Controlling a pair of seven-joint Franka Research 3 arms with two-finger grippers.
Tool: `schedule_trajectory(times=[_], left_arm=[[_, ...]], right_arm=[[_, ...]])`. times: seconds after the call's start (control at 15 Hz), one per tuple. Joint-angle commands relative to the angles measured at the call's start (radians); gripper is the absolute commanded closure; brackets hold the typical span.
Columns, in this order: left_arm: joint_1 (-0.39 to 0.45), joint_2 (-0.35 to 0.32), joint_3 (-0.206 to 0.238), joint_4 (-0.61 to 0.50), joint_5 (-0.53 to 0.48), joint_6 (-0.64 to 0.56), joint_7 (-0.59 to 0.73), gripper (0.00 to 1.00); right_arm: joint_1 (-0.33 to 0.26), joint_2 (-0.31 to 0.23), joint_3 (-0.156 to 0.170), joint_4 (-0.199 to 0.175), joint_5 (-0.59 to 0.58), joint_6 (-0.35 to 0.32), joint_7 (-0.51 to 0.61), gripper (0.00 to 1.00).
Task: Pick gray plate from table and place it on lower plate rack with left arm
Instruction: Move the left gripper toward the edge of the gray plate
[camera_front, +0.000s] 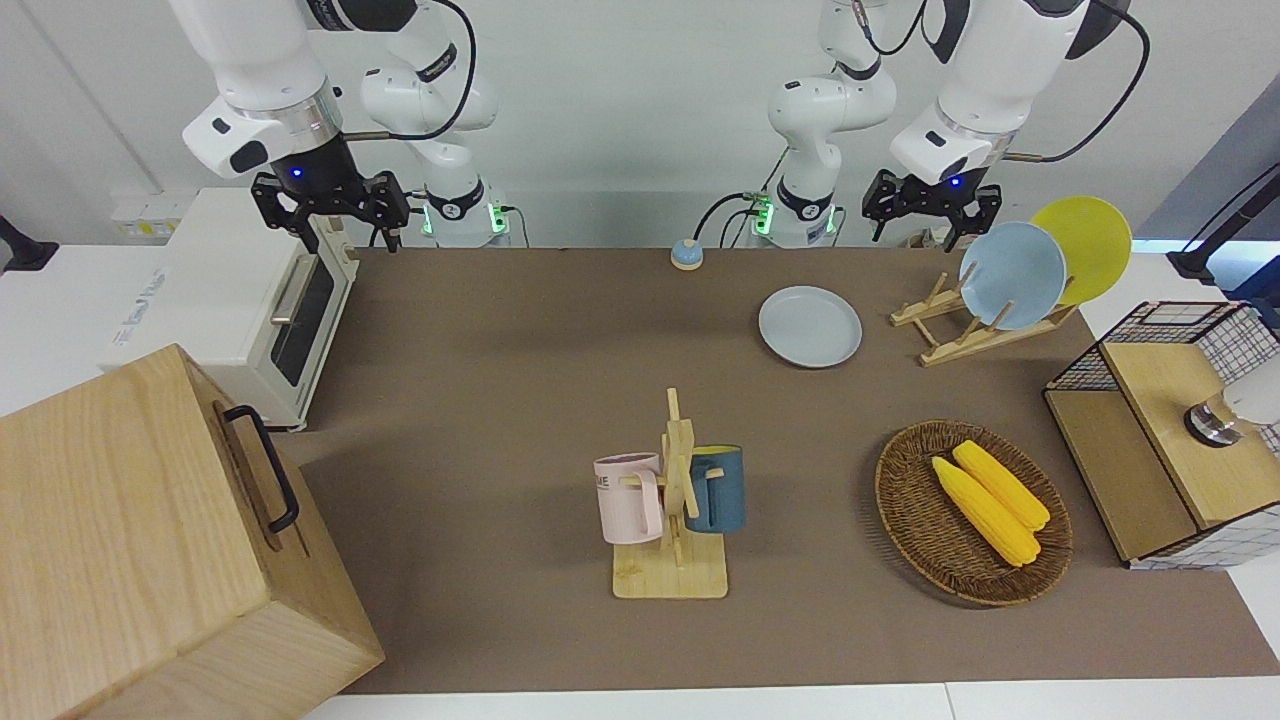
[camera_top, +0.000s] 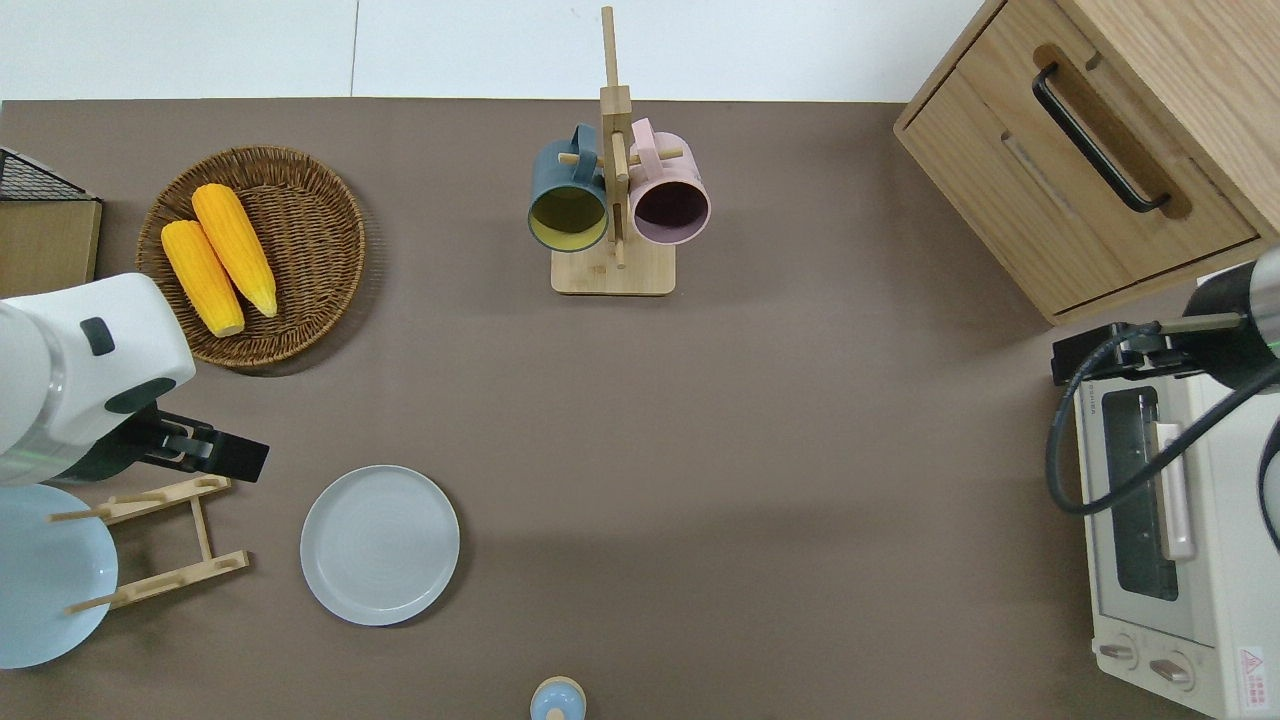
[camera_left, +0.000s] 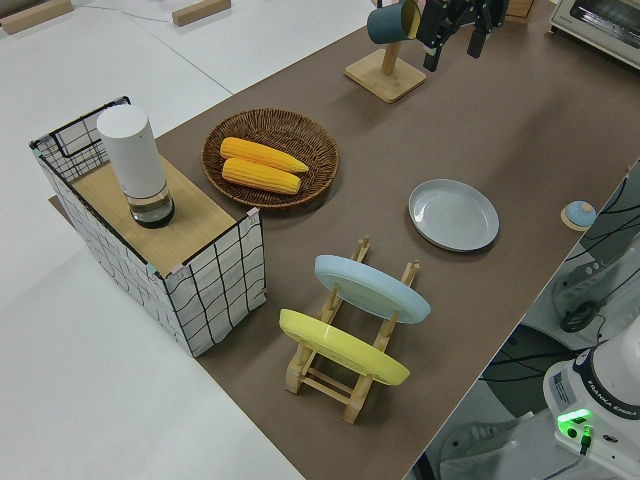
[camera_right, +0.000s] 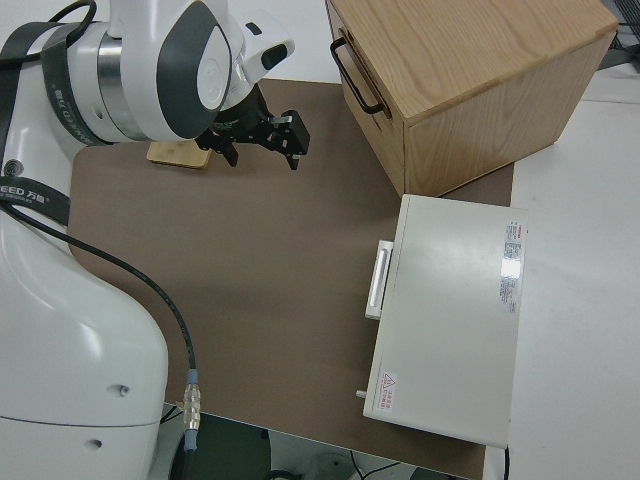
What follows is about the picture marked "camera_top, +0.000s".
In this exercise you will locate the wooden mug tree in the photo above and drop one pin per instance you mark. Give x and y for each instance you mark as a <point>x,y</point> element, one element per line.
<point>612,275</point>

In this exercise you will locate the gray plate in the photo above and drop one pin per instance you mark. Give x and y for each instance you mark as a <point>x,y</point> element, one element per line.
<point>380,545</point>

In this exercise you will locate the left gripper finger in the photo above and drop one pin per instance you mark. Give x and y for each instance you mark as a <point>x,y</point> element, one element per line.
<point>175,442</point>
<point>202,450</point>

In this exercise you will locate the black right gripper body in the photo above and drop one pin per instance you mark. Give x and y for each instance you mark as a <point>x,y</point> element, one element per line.
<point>1075,360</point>

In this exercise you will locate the wooden plate rack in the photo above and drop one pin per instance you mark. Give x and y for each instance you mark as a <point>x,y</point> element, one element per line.
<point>165,582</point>

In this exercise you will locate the wooden cabinet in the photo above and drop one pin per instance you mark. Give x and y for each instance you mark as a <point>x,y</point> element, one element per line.
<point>1020,200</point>

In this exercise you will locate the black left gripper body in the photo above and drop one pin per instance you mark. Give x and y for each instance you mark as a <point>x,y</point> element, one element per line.
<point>240,460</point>

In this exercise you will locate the white toaster oven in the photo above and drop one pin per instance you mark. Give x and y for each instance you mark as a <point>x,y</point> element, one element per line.
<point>1230,560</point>

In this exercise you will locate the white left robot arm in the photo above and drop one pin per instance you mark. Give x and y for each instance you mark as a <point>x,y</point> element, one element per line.
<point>70,360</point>

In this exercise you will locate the yellow corn cob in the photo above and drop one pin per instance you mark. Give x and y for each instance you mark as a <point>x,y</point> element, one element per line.
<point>235,245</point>
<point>200,275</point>

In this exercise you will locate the light blue plate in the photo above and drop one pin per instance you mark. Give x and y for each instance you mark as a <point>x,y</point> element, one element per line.
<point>45,590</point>

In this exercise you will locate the dark blue mug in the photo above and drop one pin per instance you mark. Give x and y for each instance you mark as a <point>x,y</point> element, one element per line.
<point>567,215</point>

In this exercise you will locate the brown wicker basket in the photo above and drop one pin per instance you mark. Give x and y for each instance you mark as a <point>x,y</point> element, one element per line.
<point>310,230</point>

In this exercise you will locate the blue and wood bell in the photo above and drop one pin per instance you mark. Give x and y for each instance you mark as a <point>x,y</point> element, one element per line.
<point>558,700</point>

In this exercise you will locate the pink mug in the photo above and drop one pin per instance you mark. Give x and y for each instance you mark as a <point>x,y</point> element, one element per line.
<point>668,205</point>

